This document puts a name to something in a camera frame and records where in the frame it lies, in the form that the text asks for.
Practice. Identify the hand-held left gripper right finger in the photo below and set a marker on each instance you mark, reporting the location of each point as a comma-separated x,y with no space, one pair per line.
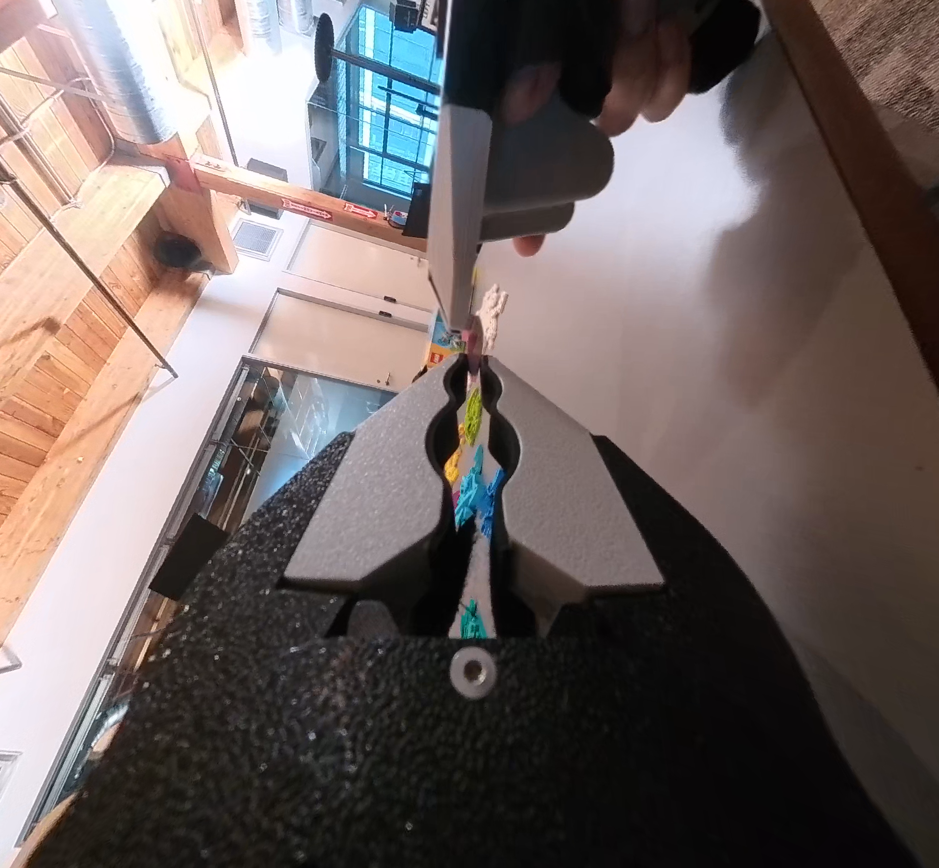
579,508

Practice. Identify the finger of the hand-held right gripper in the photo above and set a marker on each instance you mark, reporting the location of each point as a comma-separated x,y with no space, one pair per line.
458,222

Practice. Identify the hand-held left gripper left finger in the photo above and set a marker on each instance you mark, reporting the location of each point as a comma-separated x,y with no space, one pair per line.
367,508

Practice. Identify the small pink lego piece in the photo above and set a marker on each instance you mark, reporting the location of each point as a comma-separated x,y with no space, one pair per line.
473,351

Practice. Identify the pile of blue lego pieces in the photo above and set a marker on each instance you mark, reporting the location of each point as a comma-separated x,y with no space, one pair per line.
493,494

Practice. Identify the pile of white lego pieces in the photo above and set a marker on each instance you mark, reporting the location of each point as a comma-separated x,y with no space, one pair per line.
495,310

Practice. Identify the pile of yellow lego pieces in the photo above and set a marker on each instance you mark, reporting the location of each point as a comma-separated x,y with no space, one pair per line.
453,461

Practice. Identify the pile of cyan lego pieces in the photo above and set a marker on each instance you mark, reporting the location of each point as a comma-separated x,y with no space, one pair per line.
469,497

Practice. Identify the colourful lego box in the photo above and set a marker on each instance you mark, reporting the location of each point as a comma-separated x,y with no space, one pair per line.
444,347

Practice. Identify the pile of lime lego pieces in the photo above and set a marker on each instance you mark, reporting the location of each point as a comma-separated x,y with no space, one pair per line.
475,413

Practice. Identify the teal lego pieces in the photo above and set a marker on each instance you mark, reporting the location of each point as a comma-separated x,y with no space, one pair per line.
473,618

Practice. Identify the person's right hand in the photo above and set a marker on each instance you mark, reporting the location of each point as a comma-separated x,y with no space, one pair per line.
645,61

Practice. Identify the black box by beam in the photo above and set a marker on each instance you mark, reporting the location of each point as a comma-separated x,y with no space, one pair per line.
417,211

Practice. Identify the small blue container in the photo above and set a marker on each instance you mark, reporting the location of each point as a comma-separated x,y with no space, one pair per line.
396,217

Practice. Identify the short red arrow sign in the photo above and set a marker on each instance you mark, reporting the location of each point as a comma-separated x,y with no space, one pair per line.
359,211

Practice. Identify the white door panel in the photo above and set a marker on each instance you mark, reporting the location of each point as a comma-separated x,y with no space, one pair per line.
330,336
352,259

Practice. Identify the large paned window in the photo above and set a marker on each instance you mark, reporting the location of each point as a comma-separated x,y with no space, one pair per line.
381,112

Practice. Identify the long red arrow sign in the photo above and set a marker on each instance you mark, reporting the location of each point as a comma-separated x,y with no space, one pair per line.
308,209

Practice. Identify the black square panel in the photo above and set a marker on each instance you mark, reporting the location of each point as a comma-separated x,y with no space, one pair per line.
187,556

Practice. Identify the wooden ceiling beam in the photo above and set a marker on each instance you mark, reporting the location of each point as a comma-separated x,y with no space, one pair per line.
242,186

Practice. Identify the black ceiling pipe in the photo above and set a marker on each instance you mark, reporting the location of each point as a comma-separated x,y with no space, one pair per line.
88,259

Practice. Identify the wall air vent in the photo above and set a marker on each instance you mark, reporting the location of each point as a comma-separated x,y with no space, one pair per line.
257,236

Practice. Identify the silver ventilation duct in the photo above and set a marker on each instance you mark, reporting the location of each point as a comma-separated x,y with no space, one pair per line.
132,83

